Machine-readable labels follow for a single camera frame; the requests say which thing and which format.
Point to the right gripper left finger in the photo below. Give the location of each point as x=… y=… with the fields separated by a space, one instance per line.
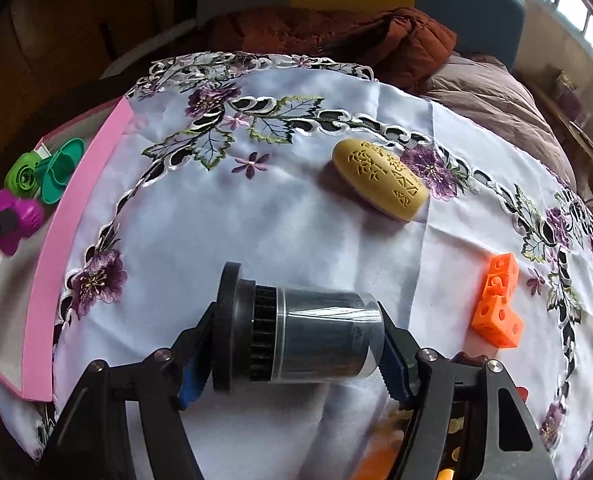
x=91 y=440

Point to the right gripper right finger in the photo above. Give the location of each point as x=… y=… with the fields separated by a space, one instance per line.
x=500 y=439

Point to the purple plastic cup toy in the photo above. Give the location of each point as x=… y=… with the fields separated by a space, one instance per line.
x=31 y=215

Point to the brown knobbed massage ball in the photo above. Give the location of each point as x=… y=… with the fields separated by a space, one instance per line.
x=478 y=361

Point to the lime green round gadget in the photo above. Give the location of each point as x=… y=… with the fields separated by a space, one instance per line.
x=20 y=180

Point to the green plastic spool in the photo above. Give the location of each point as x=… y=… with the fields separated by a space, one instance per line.
x=54 y=173

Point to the orange plastic piece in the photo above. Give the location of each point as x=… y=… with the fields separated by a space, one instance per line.
x=386 y=440

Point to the black cap clear cup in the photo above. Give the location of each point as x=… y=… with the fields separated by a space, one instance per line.
x=292 y=335

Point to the yellow perforated oval case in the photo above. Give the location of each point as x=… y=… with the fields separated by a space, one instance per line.
x=380 y=178

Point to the pink tray box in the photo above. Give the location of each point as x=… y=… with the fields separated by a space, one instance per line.
x=30 y=281

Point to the orange cube block piece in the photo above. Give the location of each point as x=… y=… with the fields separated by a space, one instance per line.
x=494 y=318

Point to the white embroidered floral tablecloth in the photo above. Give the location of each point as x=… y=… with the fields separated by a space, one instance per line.
x=229 y=158

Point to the wooden side shelf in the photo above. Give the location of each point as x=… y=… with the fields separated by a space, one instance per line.
x=577 y=145

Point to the mauve quilted blanket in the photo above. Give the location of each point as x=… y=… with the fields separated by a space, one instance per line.
x=482 y=89

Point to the purple box on shelf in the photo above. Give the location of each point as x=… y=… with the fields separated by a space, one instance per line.
x=564 y=94

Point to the rust brown quilted jacket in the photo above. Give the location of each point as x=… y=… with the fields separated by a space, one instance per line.
x=403 y=46

